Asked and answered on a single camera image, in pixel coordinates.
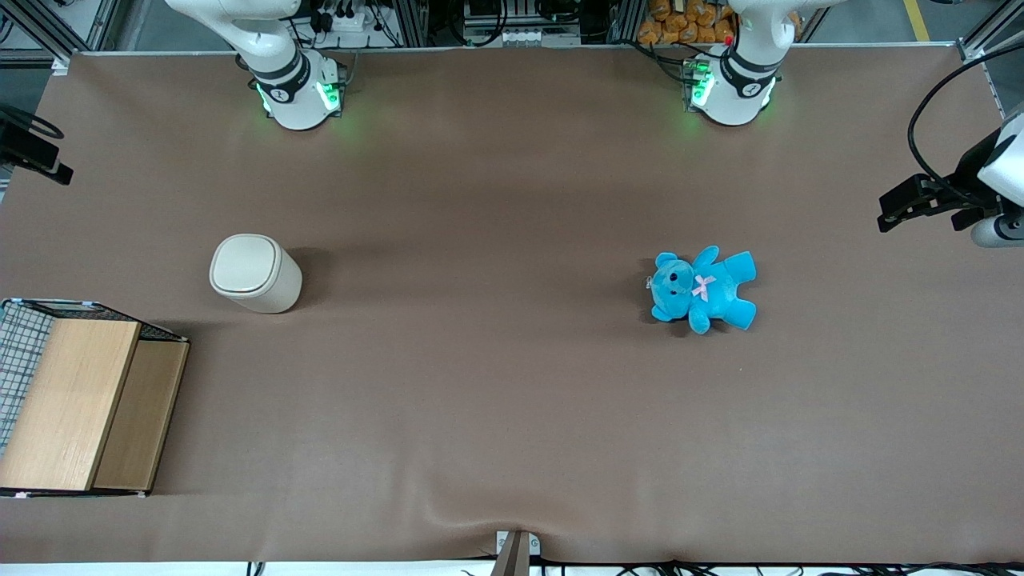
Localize cream lidded trash can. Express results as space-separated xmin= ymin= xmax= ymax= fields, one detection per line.
xmin=209 ymin=234 xmax=303 ymax=314

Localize blue teddy bear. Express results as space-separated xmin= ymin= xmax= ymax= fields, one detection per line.
xmin=650 ymin=246 xmax=758 ymax=335

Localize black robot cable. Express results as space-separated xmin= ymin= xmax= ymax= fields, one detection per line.
xmin=907 ymin=40 xmax=1024 ymax=197
xmin=0 ymin=103 xmax=65 ymax=141

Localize wooden shelf with wire frame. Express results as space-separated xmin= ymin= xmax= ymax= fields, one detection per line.
xmin=0 ymin=298 xmax=191 ymax=499

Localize orange plush toy pile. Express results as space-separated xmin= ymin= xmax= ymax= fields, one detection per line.
xmin=638 ymin=0 xmax=802 ymax=46

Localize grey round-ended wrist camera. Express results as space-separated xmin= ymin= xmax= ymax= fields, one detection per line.
xmin=970 ymin=210 xmax=1024 ymax=249

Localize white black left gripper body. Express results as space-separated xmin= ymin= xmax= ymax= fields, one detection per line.
xmin=955 ymin=112 xmax=1024 ymax=210

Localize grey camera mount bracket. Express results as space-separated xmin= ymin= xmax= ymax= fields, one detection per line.
xmin=490 ymin=530 xmax=542 ymax=576

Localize aluminium frame post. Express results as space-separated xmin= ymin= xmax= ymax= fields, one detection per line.
xmin=958 ymin=0 xmax=1024 ymax=63
xmin=0 ymin=0 xmax=121 ymax=77

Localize white power strip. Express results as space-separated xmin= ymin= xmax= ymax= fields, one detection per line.
xmin=310 ymin=0 xmax=377 ymax=34

